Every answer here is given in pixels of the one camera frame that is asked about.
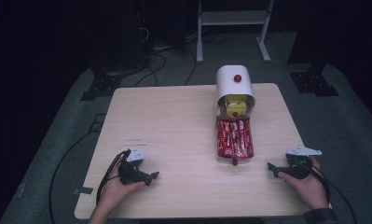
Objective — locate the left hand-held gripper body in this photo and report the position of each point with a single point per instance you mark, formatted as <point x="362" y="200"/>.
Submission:
<point x="131" y="172"/>

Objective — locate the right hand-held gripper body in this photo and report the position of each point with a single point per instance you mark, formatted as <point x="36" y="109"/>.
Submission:
<point x="298" y="161"/>

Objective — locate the person's left hand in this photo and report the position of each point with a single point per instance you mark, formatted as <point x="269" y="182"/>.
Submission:
<point x="114" y="189"/>

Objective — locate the person's right hand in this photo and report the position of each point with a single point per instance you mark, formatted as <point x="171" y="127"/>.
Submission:
<point x="311" y="189"/>

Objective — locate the pile of red snack packets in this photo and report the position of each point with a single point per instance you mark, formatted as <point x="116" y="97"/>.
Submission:
<point x="235" y="140"/>

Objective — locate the grey tape strip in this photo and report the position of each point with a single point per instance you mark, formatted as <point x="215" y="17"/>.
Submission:
<point x="83" y="190"/>

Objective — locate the yellow packets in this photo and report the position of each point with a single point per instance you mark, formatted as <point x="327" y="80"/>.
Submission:
<point x="236" y="107"/>

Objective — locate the black stand base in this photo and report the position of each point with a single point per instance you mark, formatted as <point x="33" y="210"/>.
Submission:
<point x="314" y="82"/>
<point x="101" y="87"/>

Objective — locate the white rounded storage box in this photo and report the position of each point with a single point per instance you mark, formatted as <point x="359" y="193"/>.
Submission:
<point x="235" y="85"/>

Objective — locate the white metal stand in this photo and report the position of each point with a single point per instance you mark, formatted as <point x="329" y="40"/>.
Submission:
<point x="233" y="18"/>

